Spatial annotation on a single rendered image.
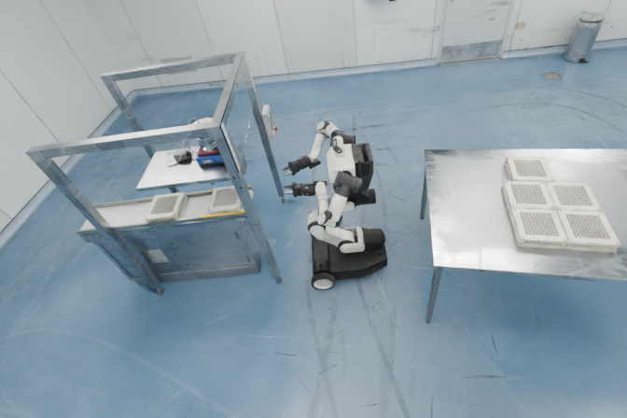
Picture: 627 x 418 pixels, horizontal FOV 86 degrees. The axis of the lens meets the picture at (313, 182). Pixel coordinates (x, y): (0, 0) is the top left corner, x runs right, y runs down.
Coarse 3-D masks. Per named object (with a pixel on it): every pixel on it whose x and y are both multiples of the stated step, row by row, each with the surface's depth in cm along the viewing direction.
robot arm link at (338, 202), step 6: (336, 198) 207; (342, 198) 206; (330, 204) 210; (336, 204) 207; (342, 204) 208; (330, 210) 209; (336, 210) 207; (342, 210) 210; (318, 216) 215; (324, 216) 210; (330, 216) 208; (336, 216) 208; (318, 222) 213; (324, 222) 210; (336, 222) 213
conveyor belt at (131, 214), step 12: (252, 192) 263; (132, 204) 271; (144, 204) 269; (192, 204) 261; (204, 204) 259; (108, 216) 265; (120, 216) 263; (132, 216) 261; (144, 216) 259; (192, 216) 251; (84, 228) 260
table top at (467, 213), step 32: (448, 160) 261; (480, 160) 256; (576, 160) 242; (608, 160) 237; (448, 192) 237; (480, 192) 233; (608, 192) 218; (448, 224) 218; (480, 224) 214; (448, 256) 201; (480, 256) 198; (512, 256) 195; (544, 256) 193; (576, 256) 190; (608, 256) 187
